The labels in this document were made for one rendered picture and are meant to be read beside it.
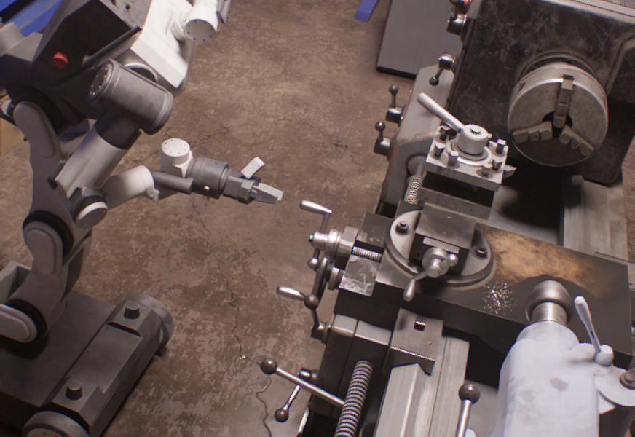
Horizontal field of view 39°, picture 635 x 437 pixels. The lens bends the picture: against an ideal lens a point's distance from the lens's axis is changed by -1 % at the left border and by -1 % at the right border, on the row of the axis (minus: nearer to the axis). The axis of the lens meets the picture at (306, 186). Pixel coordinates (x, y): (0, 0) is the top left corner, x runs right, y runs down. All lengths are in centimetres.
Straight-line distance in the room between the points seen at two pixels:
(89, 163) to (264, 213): 178
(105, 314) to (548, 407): 170
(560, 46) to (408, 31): 220
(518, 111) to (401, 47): 236
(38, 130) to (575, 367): 132
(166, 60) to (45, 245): 68
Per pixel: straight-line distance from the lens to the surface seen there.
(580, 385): 154
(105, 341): 276
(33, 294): 262
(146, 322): 281
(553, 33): 251
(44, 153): 225
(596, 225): 255
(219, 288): 325
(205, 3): 198
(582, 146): 240
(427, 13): 462
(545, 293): 174
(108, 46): 193
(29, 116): 222
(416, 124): 279
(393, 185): 281
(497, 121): 263
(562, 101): 235
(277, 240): 350
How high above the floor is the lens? 217
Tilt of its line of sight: 35 degrees down
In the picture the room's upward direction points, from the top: 12 degrees clockwise
